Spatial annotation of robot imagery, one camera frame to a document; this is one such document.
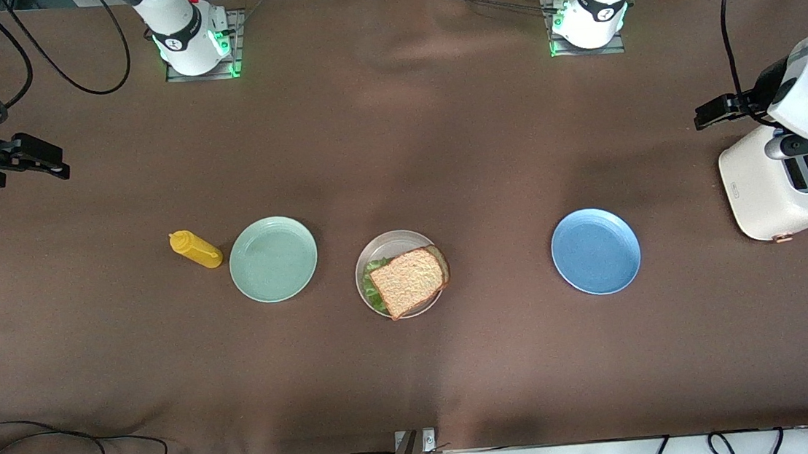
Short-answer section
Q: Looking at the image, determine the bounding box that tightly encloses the yellow squeeze bottle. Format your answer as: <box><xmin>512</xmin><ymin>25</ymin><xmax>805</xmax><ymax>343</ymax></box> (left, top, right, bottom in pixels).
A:
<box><xmin>168</xmin><ymin>227</ymin><xmax>224</xmax><ymax>273</ymax></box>

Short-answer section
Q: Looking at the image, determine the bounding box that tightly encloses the brown bread slice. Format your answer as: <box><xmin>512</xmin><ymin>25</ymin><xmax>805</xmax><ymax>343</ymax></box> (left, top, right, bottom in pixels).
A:
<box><xmin>423</xmin><ymin>243</ymin><xmax>452</xmax><ymax>293</ymax></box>
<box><xmin>366</xmin><ymin>246</ymin><xmax>451</xmax><ymax>324</ymax></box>

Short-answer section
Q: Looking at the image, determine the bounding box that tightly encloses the green lettuce leaf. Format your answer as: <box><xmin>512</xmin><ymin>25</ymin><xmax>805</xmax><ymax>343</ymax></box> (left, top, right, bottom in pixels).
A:
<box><xmin>359</xmin><ymin>256</ymin><xmax>395</xmax><ymax>318</ymax></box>

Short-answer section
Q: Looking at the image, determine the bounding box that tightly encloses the blue plate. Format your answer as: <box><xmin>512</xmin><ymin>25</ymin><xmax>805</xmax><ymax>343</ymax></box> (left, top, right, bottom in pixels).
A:
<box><xmin>548</xmin><ymin>205</ymin><xmax>645</xmax><ymax>300</ymax></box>

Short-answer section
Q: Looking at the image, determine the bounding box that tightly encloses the mint green plate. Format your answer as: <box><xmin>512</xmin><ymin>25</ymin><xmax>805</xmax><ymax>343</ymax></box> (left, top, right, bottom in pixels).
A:
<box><xmin>225</xmin><ymin>213</ymin><xmax>323</xmax><ymax>306</ymax></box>

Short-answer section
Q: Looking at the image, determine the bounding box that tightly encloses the beige plate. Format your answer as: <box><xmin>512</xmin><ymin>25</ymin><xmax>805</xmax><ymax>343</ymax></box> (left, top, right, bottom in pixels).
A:
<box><xmin>351</xmin><ymin>226</ymin><xmax>450</xmax><ymax>323</ymax></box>

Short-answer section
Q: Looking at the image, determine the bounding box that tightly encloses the white toaster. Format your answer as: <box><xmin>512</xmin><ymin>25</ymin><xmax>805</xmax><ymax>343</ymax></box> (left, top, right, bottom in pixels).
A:
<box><xmin>715</xmin><ymin>120</ymin><xmax>808</xmax><ymax>247</ymax></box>

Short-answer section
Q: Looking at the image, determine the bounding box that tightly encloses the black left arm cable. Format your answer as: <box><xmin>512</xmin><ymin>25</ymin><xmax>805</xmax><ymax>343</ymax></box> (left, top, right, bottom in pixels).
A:
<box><xmin>718</xmin><ymin>0</ymin><xmax>780</xmax><ymax>130</ymax></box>

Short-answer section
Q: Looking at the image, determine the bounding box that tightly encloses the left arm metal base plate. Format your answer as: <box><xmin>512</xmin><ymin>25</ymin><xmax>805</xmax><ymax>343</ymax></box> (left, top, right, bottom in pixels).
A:
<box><xmin>544</xmin><ymin>0</ymin><xmax>628</xmax><ymax>60</ymax></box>

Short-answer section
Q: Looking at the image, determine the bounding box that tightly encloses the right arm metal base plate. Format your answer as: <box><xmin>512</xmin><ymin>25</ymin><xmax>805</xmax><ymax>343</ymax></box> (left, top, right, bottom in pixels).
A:
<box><xmin>160</xmin><ymin>9</ymin><xmax>250</xmax><ymax>85</ymax></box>

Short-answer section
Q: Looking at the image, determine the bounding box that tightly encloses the thin black table cable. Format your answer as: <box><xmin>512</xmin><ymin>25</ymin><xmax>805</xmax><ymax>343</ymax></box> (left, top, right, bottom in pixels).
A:
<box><xmin>439</xmin><ymin>0</ymin><xmax>555</xmax><ymax>21</ymax></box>

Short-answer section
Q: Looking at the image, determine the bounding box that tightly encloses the small metal bracket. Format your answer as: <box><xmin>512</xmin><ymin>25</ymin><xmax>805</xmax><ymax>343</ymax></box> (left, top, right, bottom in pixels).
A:
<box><xmin>393</xmin><ymin>427</ymin><xmax>439</xmax><ymax>454</ymax></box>

